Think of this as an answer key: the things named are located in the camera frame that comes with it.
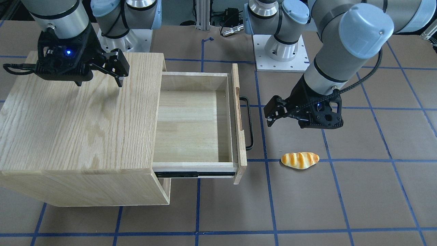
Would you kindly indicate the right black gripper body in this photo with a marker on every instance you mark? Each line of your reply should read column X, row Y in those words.
column 89, row 47

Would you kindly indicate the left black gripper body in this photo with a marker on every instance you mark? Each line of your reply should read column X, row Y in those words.
column 297, row 93

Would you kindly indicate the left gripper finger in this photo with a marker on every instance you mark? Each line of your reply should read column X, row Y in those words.
column 270, row 122

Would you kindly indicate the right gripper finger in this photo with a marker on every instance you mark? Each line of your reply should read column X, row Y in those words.
column 119, row 81

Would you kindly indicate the black metal drawer handle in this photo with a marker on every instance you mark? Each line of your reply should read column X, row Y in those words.
column 247, row 105

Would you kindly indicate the wooden drawer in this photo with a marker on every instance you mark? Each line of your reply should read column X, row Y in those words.
column 199, row 128

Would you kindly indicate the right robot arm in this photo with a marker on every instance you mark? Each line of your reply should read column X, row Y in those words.
column 114, row 17

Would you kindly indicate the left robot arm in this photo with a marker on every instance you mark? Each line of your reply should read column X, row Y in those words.
column 352, row 33

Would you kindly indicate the light wooden drawer cabinet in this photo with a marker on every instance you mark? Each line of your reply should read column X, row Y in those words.
column 91, row 145

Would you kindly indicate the toy bread loaf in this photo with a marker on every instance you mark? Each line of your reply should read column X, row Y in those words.
column 300, row 160

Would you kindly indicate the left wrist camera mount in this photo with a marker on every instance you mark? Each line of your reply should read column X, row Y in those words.
column 321, row 115

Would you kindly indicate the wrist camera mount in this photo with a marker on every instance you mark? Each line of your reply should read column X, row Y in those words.
column 61, row 59
column 321, row 115

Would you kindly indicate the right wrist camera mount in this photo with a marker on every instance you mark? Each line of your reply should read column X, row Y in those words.
column 61, row 59

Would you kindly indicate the silver cable connector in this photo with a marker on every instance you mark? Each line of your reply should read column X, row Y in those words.
column 232, row 31

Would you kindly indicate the aluminium frame post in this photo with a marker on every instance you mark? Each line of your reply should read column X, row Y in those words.
column 203, row 14

